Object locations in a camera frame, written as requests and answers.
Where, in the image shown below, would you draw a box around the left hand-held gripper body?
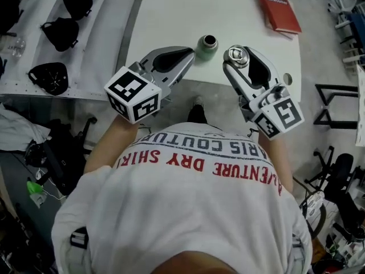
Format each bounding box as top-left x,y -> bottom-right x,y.
104,61 -> 173,124

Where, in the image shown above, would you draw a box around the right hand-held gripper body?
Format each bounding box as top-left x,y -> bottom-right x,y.
240,80 -> 305,140

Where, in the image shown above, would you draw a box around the silver metal lid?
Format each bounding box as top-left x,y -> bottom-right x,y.
222,45 -> 250,68

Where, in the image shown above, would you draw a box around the green metal bottle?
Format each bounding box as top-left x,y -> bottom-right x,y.
195,34 -> 220,62

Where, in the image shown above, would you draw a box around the person's left forearm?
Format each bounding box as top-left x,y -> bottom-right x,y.
83,114 -> 141,174

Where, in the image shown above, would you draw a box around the person's right forearm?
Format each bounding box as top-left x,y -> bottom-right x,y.
258,130 -> 294,196

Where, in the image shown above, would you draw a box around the clear plastic bottle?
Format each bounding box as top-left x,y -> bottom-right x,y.
6,37 -> 27,58

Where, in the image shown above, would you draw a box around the person's black trouser leg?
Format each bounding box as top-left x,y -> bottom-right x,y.
186,104 -> 208,125

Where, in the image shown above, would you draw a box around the red book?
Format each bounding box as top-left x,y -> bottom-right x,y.
255,0 -> 303,39

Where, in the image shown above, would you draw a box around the white board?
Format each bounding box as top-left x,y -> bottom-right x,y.
354,64 -> 365,147

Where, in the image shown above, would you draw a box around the black cap with open inside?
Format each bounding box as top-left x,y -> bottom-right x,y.
27,62 -> 70,96

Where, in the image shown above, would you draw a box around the blue chair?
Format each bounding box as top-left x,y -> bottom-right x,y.
339,11 -> 365,46

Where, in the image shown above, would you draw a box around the white crumpled cloth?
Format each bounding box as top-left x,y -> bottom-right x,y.
0,102 -> 52,151

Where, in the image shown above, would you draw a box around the person's white printed t-shirt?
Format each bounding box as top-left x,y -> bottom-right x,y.
51,121 -> 313,274

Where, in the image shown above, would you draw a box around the green plastic item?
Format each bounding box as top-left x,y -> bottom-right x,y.
26,180 -> 44,195

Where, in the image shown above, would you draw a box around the large black fabric bag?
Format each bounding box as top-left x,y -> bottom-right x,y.
0,0 -> 24,35

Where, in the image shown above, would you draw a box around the black metal frame stand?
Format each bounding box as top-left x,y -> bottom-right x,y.
313,83 -> 360,130

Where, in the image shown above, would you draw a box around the black strap buckle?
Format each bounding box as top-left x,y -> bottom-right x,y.
69,226 -> 88,250

